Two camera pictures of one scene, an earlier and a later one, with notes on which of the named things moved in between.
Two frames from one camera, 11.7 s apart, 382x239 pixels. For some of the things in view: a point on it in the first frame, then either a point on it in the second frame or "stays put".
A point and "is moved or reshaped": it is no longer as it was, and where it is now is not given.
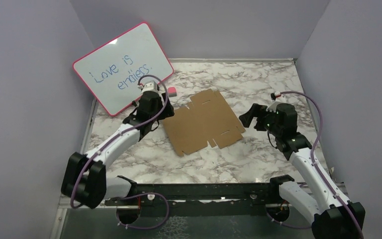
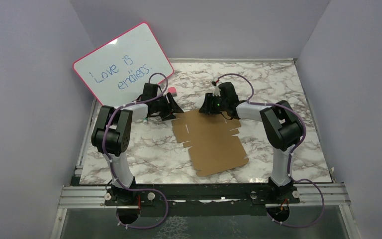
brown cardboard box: (208, 119) is moved or reshaped
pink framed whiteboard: (112, 71) stays put
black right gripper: (257, 110) → (207, 107)
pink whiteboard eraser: (172, 91) stays put
